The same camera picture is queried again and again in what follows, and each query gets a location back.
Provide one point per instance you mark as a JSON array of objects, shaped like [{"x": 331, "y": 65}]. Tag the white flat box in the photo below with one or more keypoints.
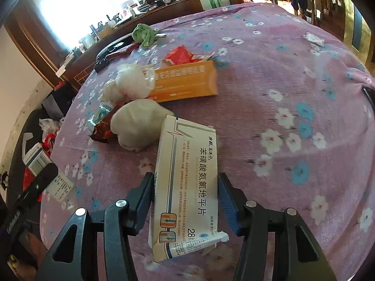
[{"x": 62, "y": 69}]

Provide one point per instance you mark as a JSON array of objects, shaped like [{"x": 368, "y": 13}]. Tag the black paper bag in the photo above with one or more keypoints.
[{"x": 58, "y": 102}]

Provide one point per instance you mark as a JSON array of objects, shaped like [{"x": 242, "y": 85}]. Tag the white blue medicine box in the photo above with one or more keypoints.
[{"x": 36, "y": 159}]

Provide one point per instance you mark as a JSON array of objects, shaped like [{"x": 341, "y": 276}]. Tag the wooden stair railing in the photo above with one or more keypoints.
[{"x": 315, "y": 5}]

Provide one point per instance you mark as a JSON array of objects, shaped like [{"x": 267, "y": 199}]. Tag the cardboard box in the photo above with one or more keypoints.
[{"x": 105, "y": 32}]

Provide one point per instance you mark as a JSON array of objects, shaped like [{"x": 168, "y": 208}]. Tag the white tissue ball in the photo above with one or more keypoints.
[{"x": 137, "y": 123}]

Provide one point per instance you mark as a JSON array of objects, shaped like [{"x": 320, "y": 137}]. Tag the orange medicine box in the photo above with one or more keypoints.
[{"x": 187, "y": 82}]

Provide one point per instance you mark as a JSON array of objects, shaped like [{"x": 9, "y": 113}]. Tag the green cloth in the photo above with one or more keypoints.
[{"x": 143, "y": 35}]

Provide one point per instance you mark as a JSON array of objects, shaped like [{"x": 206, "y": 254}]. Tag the clear plastic bag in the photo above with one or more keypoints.
[{"x": 49, "y": 124}]

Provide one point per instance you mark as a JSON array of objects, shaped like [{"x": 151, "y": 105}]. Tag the red plastic basket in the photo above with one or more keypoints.
[{"x": 30, "y": 177}]

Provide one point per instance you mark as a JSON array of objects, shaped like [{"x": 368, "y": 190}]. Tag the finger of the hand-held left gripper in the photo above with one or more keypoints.
[{"x": 41, "y": 183}]

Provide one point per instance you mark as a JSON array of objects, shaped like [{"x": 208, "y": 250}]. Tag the small red item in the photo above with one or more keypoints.
[{"x": 61, "y": 85}]

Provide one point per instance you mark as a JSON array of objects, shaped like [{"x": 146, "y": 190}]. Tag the red cigarette pack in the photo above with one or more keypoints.
[{"x": 180, "y": 55}]

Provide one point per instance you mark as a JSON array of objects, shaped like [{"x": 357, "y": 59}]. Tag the brown snack wrapper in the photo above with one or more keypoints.
[{"x": 102, "y": 130}]

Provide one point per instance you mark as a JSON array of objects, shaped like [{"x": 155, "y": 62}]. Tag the black sofa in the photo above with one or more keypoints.
[{"x": 29, "y": 123}]

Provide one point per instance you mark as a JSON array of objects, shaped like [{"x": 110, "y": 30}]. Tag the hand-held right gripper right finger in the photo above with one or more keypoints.
[{"x": 228, "y": 207}]

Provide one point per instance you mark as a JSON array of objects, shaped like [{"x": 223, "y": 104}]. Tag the white printed leaflet box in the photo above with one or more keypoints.
[{"x": 60, "y": 186}]

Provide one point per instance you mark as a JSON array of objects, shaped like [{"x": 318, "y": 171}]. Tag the wooden glass cabinet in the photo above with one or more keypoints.
[{"x": 44, "y": 55}]

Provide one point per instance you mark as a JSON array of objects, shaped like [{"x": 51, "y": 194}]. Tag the black glossy case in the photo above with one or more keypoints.
[{"x": 112, "y": 48}]

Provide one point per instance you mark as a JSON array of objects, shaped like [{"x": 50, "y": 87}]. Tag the small white sachet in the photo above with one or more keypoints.
[{"x": 314, "y": 39}]

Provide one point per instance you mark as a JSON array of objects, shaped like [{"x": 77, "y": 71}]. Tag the dark red packet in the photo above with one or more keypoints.
[{"x": 123, "y": 50}]

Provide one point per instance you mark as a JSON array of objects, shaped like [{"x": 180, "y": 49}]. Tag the black car key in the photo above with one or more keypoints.
[{"x": 101, "y": 64}]

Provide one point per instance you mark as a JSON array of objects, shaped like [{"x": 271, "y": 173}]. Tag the gold framed dark panel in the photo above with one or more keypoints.
[{"x": 348, "y": 35}]

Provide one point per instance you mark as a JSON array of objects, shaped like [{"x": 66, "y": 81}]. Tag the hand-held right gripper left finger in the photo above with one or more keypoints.
[{"x": 143, "y": 202}]

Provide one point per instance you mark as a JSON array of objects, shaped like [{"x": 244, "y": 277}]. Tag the teal wrapper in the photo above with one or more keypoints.
[{"x": 98, "y": 117}]

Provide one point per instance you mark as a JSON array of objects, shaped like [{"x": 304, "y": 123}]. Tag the red plastic item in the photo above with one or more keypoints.
[{"x": 49, "y": 142}]

